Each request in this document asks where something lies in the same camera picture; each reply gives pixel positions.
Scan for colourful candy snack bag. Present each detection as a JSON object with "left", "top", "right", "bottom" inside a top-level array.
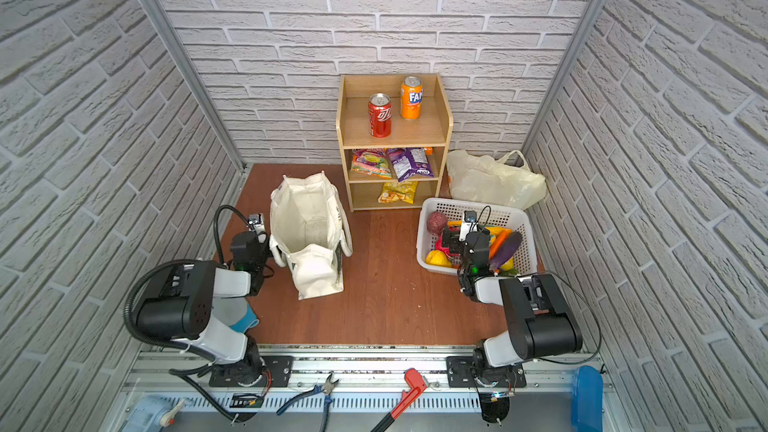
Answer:
[{"left": 351, "top": 149, "right": 393, "bottom": 179}]

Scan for orange carrot toy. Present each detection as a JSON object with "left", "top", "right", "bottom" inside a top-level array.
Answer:
[{"left": 489, "top": 227, "right": 512, "bottom": 258}]

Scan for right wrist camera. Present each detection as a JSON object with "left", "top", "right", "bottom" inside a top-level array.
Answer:
[{"left": 460, "top": 210, "right": 478, "bottom": 240}]

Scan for wooden shelf unit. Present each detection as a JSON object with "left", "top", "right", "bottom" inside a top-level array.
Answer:
[{"left": 336, "top": 74, "right": 453, "bottom": 211}]

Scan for purple eggplant toy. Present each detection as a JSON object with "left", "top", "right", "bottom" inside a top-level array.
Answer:
[{"left": 489, "top": 231, "right": 523, "bottom": 271}]

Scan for dark red round fruit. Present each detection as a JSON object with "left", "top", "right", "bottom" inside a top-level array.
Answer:
[{"left": 426, "top": 211, "right": 448, "bottom": 236}]

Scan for yellow lemon toy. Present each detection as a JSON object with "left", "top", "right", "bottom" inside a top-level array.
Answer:
[{"left": 425, "top": 250, "right": 453, "bottom": 268}]

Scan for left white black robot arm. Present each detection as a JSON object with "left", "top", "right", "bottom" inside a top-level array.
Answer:
[{"left": 124, "top": 229, "right": 272, "bottom": 389}]

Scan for purple snack bag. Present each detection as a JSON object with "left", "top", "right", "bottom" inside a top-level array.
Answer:
[{"left": 386, "top": 148, "right": 435, "bottom": 182}]

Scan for blue plastic container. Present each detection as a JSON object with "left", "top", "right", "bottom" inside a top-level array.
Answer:
[{"left": 571, "top": 366, "right": 604, "bottom": 432}]

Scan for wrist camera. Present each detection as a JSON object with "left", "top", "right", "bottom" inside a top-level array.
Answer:
[
  {"left": 247, "top": 213, "right": 266, "bottom": 234},
  {"left": 460, "top": 210, "right": 478, "bottom": 240}
]

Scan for blue handled pliers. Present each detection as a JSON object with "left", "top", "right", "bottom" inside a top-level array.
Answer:
[{"left": 275, "top": 372, "right": 341, "bottom": 432}]

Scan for aluminium mounting rail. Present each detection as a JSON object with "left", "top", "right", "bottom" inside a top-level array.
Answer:
[{"left": 108, "top": 345, "right": 603, "bottom": 424}]

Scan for red black clamp tool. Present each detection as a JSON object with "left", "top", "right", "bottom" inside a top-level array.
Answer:
[{"left": 371, "top": 368, "right": 428, "bottom": 432}]

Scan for white floral canvas tote bag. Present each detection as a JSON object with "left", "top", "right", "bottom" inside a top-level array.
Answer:
[{"left": 269, "top": 172, "right": 353, "bottom": 300}]

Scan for yellow chips bag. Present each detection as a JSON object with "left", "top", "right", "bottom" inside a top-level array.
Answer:
[{"left": 377, "top": 181, "right": 418, "bottom": 205}]

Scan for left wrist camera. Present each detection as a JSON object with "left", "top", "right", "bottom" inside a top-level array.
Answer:
[{"left": 247, "top": 213, "right": 266, "bottom": 234}]

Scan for grey blue work glove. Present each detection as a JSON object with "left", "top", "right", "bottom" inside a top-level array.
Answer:
[{"left": 211, "top": 297, "right": 259, "bottom": 334}]

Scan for orange Fanta can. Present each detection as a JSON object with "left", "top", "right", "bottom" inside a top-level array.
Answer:
[{"left": 400, "top": 76, "right": 423, "bottom": 120}]

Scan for red cola can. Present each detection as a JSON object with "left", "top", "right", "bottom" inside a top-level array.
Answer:
[{"left": 368, "top": 93, "right": 392, "bottom": 138}]

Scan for cream plastic grocery bag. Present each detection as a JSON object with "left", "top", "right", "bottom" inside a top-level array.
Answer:
[{"left": 446, "top": 150, "right": 547, "bottom": 210}]

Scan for white plastic basket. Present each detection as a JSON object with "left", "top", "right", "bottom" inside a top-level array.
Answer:
[{"left": 416, "top": 198, "right": 537, "bottom": 276}]

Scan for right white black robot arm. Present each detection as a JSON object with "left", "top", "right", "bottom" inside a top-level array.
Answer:
[{"left": 439, "top": 226, "right": 583, "bottom": 390}]

